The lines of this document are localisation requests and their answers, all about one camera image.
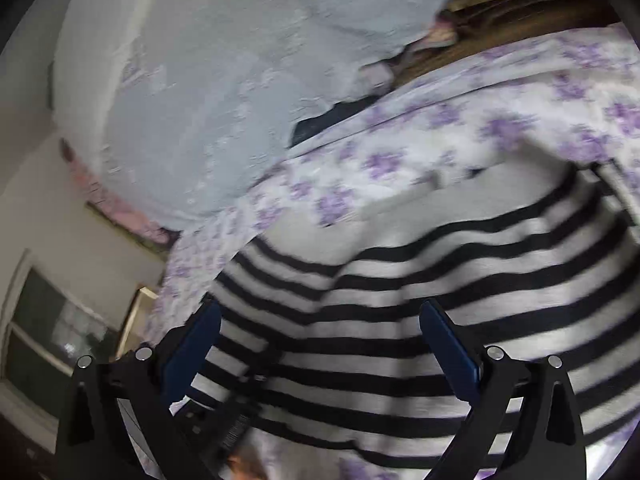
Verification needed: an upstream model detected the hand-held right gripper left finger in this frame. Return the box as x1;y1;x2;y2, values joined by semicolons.
55;300;223;480

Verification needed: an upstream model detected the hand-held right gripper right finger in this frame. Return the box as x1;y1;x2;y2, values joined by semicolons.
419;300;587;480

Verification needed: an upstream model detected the black and white striped shirt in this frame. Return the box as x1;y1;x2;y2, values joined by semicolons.
170;160;640;476

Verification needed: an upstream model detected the person's left hand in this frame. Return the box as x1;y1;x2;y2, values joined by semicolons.
226;452;267;480

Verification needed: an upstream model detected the beige wooden furniture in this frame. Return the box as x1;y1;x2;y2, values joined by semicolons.
115;285;162;361

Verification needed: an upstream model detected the white framed window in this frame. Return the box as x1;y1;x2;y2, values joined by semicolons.
0;250;126;441

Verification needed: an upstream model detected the pink cloth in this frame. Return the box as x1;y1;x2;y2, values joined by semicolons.
60;140;181;246

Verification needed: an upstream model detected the purple floral bed sheet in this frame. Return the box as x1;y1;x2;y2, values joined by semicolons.
145;25;640;480

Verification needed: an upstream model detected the brown wooden headboard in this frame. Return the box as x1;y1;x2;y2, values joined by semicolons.
395;0;621;91

